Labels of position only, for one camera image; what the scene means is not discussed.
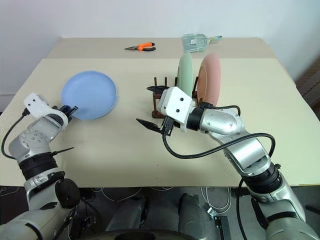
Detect thin black cable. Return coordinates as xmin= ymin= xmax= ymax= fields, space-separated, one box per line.
xmin=236 ymin=176 xmax=251 ymax=240

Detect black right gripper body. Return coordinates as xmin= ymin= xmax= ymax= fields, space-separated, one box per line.
xmin=157 ymin=115 xmax=176 ymax=137

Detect pink plate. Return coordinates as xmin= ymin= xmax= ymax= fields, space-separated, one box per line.
xmin=195 ymin=52 xmax=222 ymax=106

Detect black zip tie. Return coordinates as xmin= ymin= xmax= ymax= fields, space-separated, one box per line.
xmin=49 ymin=146 xmax=76 ymax=157

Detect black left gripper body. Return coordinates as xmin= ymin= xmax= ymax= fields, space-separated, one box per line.
xmin=51 ymin=104 xmax=71 ymax=119

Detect wooden dish rack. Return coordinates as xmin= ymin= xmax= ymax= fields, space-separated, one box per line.
xmin=151 ymin=76 xmax=201 ymax=119

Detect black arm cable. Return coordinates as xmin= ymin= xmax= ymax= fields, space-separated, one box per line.
xmin=0 ymin=107 xmax=29 ymax=161
xmin=162 ymin=101 xmax=277 ymax=161

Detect brown wooden cabinet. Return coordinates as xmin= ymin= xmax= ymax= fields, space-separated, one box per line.
xmin=296 ymin=60 xmax=320 ymax=109

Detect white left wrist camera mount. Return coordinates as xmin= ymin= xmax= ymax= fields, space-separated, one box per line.
xmin=23 ymin=92 xmax=55 ymax=119

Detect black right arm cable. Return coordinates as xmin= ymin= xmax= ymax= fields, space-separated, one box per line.
xmin=162 ymin=101 xmax=277 ymax=161

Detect clear plastic package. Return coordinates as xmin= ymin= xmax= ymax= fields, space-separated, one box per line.
xmin=181 ymin=33 xmax=223 ymax=54

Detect white floor cable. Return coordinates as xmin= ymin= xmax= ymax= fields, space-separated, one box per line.
xmin=96 ymin=186 xmax=142 ymax=202
xmin=200 ymin=186 xmax=240 ymax=211

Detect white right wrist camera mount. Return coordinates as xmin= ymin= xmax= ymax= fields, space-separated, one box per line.
xmin=157 ymin=86 xmax=193 ymax=134

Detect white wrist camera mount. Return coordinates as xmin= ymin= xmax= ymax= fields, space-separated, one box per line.
xmin=23 ymin=92 xmax=55 ymax=119
xmin=157 ymin=86 xmax=193 ymax=134

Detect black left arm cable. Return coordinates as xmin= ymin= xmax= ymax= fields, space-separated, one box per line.
xmin=0 ymin=107 xmax=29 ymax=161

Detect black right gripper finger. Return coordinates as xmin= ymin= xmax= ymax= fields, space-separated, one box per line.
xmin=135 ymin=117 xmax=161 ymax=134
xmin=146 ymin=85 xmax=171 ymax=96

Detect orange handled pliers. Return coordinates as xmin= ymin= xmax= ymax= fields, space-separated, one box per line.
xmin=124 ymin=42 xmax=157 ymax=53

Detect dark rounded grey shape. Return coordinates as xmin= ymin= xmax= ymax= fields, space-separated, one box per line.
xmin=105 ymin=194 xmax=149 ymax=233
xmin=177 ymin=192 xmax=214 ymax=235

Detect green plate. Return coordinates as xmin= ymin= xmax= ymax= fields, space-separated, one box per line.
xmin=177 ymin=52 xmax=194 ymax=98

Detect blue plate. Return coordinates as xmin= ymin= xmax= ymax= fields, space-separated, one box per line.
xmin=60 ymin=70 xmax=119 ymax=121

